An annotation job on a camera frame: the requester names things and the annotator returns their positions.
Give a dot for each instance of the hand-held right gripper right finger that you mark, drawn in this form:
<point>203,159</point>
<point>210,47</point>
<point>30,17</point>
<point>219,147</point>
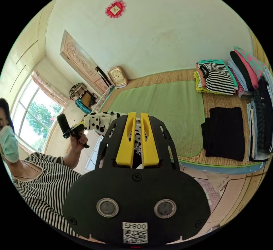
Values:
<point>150,147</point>

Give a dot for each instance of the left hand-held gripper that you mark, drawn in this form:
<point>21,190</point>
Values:
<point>75,132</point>

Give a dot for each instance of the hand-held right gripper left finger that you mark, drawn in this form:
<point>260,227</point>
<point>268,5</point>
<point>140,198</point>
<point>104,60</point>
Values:
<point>124,145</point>

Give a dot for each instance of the white polka dot short sleeve shirt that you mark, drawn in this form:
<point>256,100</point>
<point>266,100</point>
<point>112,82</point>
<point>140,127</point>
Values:
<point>97,120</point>

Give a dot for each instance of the person's left forearm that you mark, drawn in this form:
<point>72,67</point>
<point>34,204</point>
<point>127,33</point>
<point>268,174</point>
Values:
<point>73,161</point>

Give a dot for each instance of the person's left hand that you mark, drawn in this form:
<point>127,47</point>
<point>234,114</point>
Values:
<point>78,143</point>

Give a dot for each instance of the window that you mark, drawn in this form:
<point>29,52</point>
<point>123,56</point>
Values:
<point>36,117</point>

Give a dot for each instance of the bed with woven mat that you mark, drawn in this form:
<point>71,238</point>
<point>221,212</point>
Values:
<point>157,104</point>

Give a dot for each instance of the pink curtain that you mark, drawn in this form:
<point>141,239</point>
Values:
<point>48,87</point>

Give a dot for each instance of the beige table clock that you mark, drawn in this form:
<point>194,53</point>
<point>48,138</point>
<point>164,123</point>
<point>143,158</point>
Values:
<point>117,77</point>

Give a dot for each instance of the carved wooden door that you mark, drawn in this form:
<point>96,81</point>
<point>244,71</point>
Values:
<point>79,60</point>

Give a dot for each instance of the black folded garment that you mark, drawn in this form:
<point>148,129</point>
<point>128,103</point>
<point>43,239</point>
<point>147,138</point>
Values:
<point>224,132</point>

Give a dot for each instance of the person's body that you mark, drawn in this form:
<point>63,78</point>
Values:
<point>40,190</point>

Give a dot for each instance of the pile of clothes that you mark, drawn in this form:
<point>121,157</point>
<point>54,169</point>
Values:
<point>245,79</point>

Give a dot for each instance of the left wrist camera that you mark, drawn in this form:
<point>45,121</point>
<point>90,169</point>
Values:
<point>63,124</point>

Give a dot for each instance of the red wall ornament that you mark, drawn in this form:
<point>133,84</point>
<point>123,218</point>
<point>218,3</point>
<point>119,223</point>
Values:
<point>115,8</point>

